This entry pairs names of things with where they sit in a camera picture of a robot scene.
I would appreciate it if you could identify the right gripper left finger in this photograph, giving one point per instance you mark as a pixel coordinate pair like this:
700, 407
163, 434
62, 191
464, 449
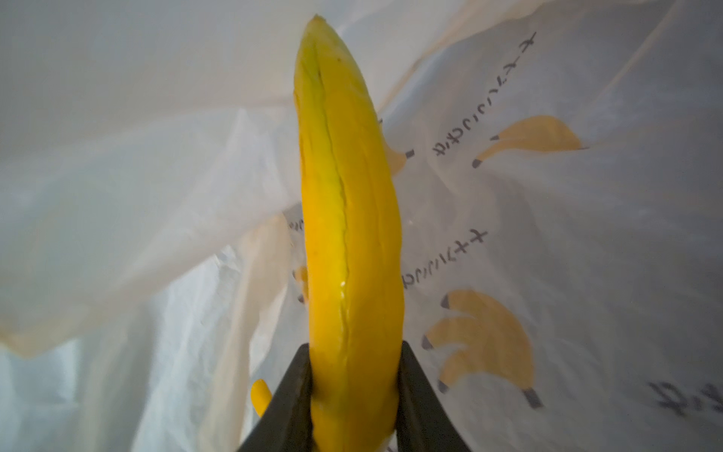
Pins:
286, 424

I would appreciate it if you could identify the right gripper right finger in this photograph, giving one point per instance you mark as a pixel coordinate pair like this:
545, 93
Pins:
422, 424

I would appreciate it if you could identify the deep yellow banana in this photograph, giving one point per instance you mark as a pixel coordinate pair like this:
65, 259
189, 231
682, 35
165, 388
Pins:
353, 244

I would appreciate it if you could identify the translucent cream plastic bag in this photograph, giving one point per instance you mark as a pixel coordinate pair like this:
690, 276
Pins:
558, 167

